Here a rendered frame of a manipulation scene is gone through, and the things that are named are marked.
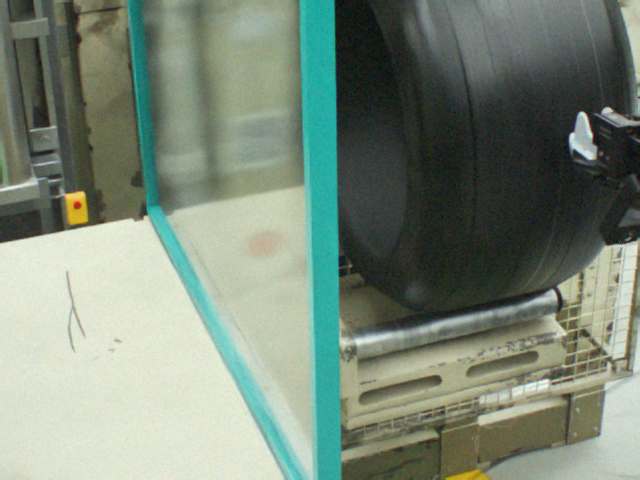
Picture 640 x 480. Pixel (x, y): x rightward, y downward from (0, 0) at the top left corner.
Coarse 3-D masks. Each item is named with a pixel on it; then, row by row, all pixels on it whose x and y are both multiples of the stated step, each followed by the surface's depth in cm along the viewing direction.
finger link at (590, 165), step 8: (576, 152) 152; (576, 160) 151; (584, 160) 150; (592, 160) 149; (576, 168) 151; (584, 168) 149; (592, 168) 148; (584, 176) 149; (592, 176) 147; (600, 176) 147
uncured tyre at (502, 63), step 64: (384, 0) 160; (448, 0) 155; (512, 0) 156; (576, 0) 159; (384, 64) 210; (448, 64) 154; (512, 64) 155; (576, 64) 157; (384, 128) 211; (448, 128) 155; (512, 128) 155; (384, 192) 208; (448, 192) 158; (512, 192) 158; (576, 192) 162; (384, 256) 183; (448, 256) 164; (512, 256) 165; (576, 256) 171
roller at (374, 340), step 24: (552, 288) 189; (432, 312) 184; (456, 312) 184; (480, 312) 185; (504, 312) 186; (528, 312) 187; (552, 312) 189; (360, 336) 180; (384, 336) 181; (408, 336) 182; (432, 336) 183; (456, 336) 185
